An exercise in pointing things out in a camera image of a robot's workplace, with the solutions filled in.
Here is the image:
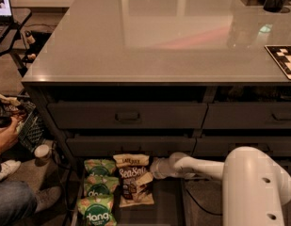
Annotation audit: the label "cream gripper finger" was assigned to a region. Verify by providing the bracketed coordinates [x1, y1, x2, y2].
[136, 172, 154, 186]

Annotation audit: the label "brown sea salt chip bag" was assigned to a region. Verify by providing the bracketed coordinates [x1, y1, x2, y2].
[113, 153, 154, 207]

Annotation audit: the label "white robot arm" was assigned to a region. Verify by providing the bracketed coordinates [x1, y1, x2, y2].
[150, 147, 291, 226]

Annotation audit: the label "middle left drawer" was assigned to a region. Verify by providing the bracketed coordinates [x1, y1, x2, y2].
[67, 136, 196, 157]

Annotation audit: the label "open bottom left drawer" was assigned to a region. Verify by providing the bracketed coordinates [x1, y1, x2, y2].
[78, 158, 185, 226]

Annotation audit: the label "green dang bag middle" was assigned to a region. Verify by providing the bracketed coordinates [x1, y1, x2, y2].
[84, 175, 119, 197]

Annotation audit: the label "green dang bag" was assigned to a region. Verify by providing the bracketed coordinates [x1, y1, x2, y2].
[84, 159, 116, 176]
[77, 194, 117, 226]
[84, 175, 119, 197]

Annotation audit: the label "green dang bag back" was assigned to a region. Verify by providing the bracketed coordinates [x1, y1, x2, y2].
[84, 159, 116, 176]

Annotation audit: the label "green dang bag front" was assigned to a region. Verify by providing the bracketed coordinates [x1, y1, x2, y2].
[77, 194, 117, 226]

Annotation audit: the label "middle right drawer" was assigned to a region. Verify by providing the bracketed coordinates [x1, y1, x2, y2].
[193, 137, 291, 157]

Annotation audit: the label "grey counter cabinet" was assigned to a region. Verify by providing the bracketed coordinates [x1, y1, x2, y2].
[23, 0, 291, 170]

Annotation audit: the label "top left drawer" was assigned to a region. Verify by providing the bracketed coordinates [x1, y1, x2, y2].
[47, 102, 207, 129]

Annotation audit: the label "top right drawer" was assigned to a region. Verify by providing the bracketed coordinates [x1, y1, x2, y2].
[203, 102, 291, 129]

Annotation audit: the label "person's hand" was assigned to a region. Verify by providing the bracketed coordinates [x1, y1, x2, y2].
[0, 117, 18, 155]

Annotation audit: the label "grey shoe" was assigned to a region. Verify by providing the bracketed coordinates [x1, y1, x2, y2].
[35, 186, 61, 213]

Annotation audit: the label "white paper cup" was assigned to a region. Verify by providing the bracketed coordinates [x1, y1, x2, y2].
[34, 144, 52, 162]

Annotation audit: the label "black plastic crate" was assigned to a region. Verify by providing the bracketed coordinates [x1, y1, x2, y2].
[0, 95, 45, 153]

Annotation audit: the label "white shoe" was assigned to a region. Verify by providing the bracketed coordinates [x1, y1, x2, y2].
[0, 160, 21, 182]

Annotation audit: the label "snack bags in crate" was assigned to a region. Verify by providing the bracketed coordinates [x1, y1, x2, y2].
[0, 94, 26, 116]

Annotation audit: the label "checkered marker board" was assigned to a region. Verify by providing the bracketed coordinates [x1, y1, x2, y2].
[265, 45, 291, 80]

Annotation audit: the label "black side table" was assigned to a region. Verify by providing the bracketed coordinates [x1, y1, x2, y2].
[0, 8, 32, 76]

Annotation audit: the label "black floor cable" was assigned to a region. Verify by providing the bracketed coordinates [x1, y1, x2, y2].
[185, 186, 224, 217]

